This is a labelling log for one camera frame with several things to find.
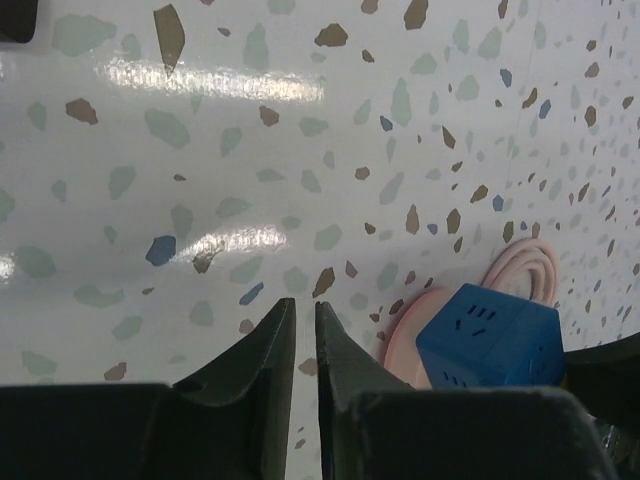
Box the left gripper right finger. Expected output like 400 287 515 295
315 302 618 479

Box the pink coiled cable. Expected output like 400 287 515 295
383 237 560 391

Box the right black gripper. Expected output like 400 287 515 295
567 334 639 479

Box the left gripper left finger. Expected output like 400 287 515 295
1 298 296 479

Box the blue cube socket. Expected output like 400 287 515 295
415 284 566 389

